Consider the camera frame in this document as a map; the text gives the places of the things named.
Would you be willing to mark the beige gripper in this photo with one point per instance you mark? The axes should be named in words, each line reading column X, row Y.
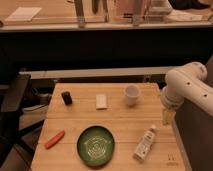
column 167, row 116

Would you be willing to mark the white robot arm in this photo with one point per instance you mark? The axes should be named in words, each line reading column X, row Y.
column 186, row 82

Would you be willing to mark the white plastic bottle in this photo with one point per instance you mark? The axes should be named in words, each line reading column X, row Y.
column 145, row 144

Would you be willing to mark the white paper cup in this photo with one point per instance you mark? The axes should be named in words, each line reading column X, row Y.
column 131, row 93

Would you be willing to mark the white rectangular sponge block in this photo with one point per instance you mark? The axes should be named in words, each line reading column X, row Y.
column 101, row 101

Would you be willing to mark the green ceramic plate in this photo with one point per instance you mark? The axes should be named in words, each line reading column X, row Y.
column 95, row 146

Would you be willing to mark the orange marker pen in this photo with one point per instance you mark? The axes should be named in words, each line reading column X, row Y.
column 54, row 140

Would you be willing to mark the white paper sheet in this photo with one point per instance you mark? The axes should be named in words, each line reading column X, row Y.
column 23, row 14

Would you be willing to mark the metal rail bar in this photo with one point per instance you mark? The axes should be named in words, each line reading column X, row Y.
column 55, row 74

